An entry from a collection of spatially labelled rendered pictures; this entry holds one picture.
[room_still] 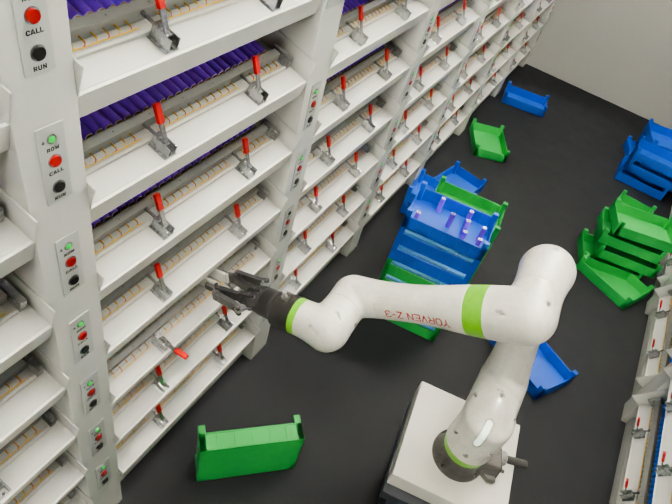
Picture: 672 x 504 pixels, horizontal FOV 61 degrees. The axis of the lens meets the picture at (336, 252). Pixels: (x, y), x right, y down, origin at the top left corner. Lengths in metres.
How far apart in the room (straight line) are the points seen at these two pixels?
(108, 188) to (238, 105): 0.34
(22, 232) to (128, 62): 0.28
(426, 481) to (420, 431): 0.14
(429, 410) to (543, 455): 0.66
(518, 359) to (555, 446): 0.86
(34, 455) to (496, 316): 0.97
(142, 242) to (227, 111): 0.30
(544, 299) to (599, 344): 1.57
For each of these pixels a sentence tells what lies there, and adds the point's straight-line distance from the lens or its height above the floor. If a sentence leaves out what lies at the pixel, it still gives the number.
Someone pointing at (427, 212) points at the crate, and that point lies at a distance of 2.11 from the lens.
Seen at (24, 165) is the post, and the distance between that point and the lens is 0.81.
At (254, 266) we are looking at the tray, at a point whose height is 0.54.
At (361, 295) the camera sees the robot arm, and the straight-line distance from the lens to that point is 1.35.
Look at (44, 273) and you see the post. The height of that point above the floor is 1.05.
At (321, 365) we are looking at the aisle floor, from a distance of 2.13.
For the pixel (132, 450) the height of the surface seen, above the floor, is 0.16.
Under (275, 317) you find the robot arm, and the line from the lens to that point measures 1.35.
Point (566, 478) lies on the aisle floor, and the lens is 2.29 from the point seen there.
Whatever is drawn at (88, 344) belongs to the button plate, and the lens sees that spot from 1.15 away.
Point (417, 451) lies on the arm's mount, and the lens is 1.67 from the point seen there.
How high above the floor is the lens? 1.74
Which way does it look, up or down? 44 degrees down
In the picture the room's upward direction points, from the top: 17 degrees clockwise
